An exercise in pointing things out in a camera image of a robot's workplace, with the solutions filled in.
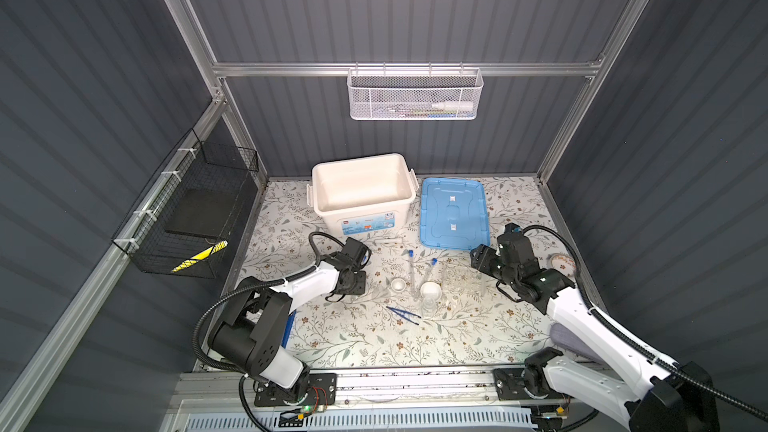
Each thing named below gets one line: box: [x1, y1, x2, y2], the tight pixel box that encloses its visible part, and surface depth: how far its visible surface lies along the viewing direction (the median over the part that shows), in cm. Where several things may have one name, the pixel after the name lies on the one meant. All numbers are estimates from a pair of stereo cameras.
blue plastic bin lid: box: [420, 177, 490, 251], surface depth 111 cm
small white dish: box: [390, 277, 406, 293], surface depth 91 cm
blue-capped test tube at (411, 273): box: [408, 249, 415, 296], surface depth 96 cm
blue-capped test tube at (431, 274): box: [428, 258, 439, 283], surface depth 97 cm
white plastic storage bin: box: [306, 153, 419, 236], surface depth 107 cm
